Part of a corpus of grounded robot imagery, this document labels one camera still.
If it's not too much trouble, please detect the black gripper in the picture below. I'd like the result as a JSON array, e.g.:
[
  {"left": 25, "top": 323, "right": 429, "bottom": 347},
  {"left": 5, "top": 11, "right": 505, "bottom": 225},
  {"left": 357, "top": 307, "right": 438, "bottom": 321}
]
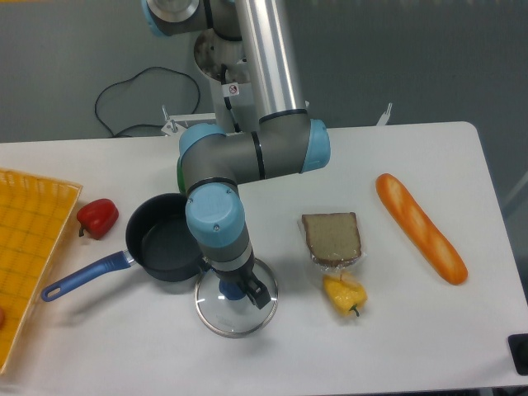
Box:
[{"left": 213, "top": 262, "right": 271, "bottom": 309}]

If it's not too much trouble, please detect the toast slice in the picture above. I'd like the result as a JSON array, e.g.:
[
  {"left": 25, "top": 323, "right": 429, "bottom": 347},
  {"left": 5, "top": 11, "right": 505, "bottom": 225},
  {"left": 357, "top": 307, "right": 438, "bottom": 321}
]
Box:
[{"left": 298, "top": 212, "right": 367, "bottom": 275}]

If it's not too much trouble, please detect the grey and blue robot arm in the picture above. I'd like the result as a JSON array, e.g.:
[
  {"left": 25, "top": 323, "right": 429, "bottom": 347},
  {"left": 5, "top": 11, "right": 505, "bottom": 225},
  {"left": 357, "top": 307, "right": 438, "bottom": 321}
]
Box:
[{"left": 142, "top": 1, "right": 331, "bottom": 308}]

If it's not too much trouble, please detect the glass lid with blue knob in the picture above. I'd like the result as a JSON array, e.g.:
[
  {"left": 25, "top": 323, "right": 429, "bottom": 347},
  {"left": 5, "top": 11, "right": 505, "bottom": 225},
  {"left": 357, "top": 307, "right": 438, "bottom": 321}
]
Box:
[{"left": 194, "top": 259, "right": 279, "bottom": 338}]

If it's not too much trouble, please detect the yellow bell pepper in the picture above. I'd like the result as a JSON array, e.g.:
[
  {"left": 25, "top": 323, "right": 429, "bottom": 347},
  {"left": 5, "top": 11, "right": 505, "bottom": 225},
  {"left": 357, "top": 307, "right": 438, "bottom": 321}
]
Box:
[{"left": 323, "top": 272, "right": 368, "bottom": 318}]

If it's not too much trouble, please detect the green bell pepper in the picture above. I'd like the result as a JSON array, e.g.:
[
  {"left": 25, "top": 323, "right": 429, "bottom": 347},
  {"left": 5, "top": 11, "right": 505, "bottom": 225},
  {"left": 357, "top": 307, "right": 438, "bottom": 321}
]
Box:
[{"left": 176, "top": 158, "right": 186, "bottom": 195}]

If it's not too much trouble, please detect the red bell pepper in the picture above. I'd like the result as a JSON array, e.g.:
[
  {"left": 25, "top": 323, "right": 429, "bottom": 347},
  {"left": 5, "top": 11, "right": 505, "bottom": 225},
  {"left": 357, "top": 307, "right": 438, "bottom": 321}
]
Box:
[{"left": 77, "top": 198, "right": 119, "bottom": 240}]

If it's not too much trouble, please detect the orange baguette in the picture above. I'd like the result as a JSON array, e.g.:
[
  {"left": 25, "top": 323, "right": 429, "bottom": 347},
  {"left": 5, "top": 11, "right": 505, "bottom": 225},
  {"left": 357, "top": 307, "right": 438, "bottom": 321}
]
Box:
[{"left": 375, "top": 173, "right": 469, "bottom": 285}]

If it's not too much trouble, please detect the yellow wicker basket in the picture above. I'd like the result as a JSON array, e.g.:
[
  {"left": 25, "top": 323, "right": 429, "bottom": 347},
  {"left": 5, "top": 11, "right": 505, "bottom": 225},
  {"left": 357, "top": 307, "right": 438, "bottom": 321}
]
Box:
[{"left": 1, "top": 168, "right": 83, "bottom": 374}]

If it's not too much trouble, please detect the black object at table edge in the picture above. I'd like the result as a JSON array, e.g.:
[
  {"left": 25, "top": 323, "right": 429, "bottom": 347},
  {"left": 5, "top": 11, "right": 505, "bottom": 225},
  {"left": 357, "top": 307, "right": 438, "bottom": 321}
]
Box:
[{"left": 507, "top": 333, "right": 528, "bottom": 376}]

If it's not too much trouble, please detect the dark saucepan with blue handle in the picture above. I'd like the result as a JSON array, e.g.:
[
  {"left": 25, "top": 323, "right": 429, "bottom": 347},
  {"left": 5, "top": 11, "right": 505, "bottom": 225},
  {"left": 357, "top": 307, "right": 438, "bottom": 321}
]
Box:
[{"left": 40, "top": 193, "right": 205, "bottom": 302}]

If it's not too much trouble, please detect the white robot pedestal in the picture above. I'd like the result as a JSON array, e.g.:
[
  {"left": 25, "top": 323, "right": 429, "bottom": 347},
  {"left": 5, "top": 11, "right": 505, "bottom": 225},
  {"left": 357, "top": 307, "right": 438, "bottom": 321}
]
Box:
[{"left": 159, "top": 28, "right": 393, "bottom": 136}]

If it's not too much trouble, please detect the black cable on floor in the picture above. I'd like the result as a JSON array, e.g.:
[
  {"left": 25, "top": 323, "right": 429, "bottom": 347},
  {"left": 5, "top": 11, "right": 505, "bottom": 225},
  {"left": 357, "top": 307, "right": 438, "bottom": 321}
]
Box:
[{"left": 94, "top": 66, "right": 201, "bottom": 138}]

